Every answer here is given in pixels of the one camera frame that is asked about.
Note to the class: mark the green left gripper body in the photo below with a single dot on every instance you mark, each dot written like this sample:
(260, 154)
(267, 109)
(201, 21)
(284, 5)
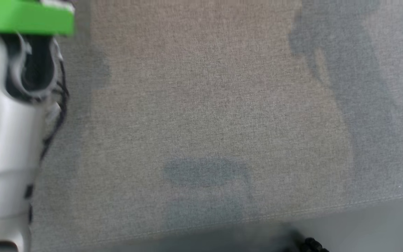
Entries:
(23, 15)

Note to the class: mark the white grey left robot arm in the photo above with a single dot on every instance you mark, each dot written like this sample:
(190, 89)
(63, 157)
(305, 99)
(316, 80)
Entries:
(2, 140)

